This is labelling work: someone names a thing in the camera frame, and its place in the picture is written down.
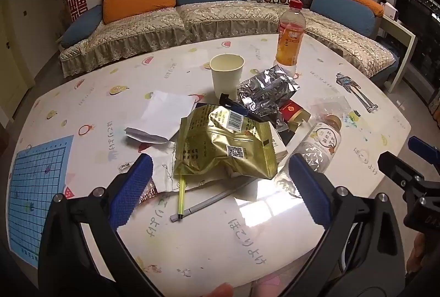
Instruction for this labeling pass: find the sofa with quilted cover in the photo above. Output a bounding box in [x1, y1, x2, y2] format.
[58, 0, 399, 84]

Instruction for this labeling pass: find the clear plastic packaging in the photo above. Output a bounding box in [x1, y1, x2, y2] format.
[309, 96, 351, 119]

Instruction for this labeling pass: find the silver foil bag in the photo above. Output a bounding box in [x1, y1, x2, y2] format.
[237, 65, 299, 119]

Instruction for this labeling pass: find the gold snack bag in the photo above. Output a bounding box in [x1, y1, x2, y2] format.
[174, 104, 282, 179]

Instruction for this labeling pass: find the grey pen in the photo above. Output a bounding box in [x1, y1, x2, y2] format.
[169, 180, 255, 222]

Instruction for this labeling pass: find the dark blue box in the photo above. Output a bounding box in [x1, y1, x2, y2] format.
[219, 93, 276, 122]

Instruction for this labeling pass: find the blue sofa bolster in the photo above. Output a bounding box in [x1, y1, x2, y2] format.
[310, 0, 377, 39]

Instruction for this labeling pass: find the white paper sheet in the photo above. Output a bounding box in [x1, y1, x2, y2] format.
[124, 91, 196, 144]

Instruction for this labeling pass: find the cream door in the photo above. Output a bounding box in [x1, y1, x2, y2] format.
[0, 0, 28, 126]

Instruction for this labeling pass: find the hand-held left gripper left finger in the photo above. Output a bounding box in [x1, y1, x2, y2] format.
[38, 153, 162, 297]

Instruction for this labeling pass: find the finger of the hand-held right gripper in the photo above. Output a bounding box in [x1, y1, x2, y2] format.
[377, 152, 426, 188]
[408, 136, 440, 163]

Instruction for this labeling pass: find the brown printed wrapper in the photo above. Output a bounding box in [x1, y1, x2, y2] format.
[139, 180, 159, 205]

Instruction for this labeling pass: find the red cigarette box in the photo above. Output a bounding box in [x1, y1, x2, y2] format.
[278, 100, 312, 132]

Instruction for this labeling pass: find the crumpled white wrapper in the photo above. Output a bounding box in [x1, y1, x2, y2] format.
[148, 142, 193, 194]

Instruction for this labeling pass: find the orange sofa cushion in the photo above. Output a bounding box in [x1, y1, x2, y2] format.
[103, 0, 177, 24]

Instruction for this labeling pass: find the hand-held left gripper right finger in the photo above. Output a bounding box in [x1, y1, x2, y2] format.
[275, 153, 406, 297]

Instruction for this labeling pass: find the white side table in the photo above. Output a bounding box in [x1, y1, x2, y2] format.
[378, 13, 416, 93]

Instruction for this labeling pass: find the blue sofa armrest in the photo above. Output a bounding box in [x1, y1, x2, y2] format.
[60, 4, 104, 48]

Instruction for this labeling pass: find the yellow-green pencil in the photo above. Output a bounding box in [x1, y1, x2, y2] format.
[177, 174, 186, 218]

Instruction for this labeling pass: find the orange drink bottle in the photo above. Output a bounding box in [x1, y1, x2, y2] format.
[274, 0, 306, 75]

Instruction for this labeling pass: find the clear bottle with white label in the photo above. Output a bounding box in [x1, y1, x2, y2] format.
[275, 114, 342, 196]

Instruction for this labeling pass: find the person's right hand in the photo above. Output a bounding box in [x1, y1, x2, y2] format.
[406, 233, 429, 279]

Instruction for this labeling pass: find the white paper cup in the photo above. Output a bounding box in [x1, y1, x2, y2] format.
[210, 54, 245, 101]

